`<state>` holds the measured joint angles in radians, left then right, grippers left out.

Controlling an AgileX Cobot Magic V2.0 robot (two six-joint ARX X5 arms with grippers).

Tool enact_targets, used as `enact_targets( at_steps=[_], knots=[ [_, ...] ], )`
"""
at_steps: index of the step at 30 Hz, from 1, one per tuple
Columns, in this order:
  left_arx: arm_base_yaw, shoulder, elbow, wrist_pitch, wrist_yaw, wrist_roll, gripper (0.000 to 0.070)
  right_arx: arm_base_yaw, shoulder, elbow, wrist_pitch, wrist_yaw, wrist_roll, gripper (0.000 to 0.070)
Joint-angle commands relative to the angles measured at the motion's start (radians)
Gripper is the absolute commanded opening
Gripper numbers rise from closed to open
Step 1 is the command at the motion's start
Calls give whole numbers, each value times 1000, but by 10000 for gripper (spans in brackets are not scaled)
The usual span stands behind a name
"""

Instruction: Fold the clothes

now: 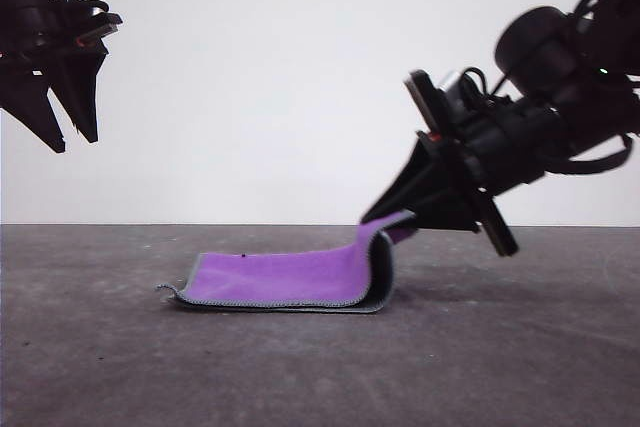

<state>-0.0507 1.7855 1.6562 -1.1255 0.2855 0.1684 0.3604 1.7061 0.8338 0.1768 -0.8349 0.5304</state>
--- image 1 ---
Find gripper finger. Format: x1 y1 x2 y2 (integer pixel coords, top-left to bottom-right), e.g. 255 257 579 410
46 52 110 145
410 170 485 234
358 139 460 226
0 62 68 155

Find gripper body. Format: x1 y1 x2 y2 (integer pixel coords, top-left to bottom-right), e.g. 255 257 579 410
0 0 125 67
402 68 572 259

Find purple towel with grey hem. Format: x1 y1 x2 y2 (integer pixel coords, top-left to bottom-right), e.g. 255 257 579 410
155 210 418 316

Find grey table cloth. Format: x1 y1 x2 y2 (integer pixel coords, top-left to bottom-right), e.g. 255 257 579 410
0 222 640 427

